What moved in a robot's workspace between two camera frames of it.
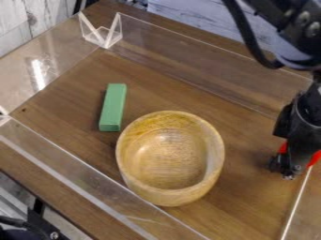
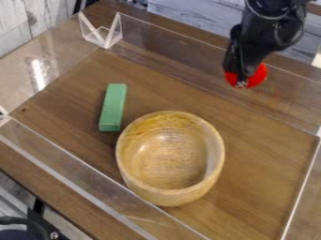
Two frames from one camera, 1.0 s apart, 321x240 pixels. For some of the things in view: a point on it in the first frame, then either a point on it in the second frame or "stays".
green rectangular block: [111, 114] stays
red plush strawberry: [314, 158] → [255, 78]
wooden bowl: [170, 154] stays
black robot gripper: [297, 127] → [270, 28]
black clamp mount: [32, 229] stays
